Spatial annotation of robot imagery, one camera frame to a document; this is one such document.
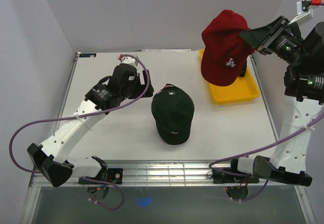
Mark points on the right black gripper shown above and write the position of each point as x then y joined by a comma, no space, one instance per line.
261,38

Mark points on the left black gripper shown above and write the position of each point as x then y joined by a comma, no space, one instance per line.
140,87

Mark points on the pink baseball cap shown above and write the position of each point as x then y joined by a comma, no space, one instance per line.
166,87

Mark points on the dark green baseball cap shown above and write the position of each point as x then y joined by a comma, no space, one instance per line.
173,112

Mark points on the red baseball cap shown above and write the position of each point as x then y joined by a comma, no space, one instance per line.
225,52

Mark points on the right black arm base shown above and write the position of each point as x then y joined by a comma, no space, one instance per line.
222,176

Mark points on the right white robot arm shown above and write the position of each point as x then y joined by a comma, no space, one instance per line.
303,81

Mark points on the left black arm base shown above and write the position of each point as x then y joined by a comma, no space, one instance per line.
111,175

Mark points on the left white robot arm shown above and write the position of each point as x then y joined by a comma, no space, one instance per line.
51,156

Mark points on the black cap gold logo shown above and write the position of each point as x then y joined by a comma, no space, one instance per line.
243,70

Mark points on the yellow plastic tray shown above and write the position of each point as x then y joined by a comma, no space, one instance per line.
242,90

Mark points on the blue label sticker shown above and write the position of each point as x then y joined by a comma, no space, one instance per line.
87,55

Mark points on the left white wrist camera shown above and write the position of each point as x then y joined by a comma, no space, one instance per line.
129,60

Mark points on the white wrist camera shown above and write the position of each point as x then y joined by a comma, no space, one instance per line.
129,60
304,10

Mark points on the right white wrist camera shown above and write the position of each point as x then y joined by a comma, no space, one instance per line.
304,10

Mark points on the aluminium frame rail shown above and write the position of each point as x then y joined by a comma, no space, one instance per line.
164,174

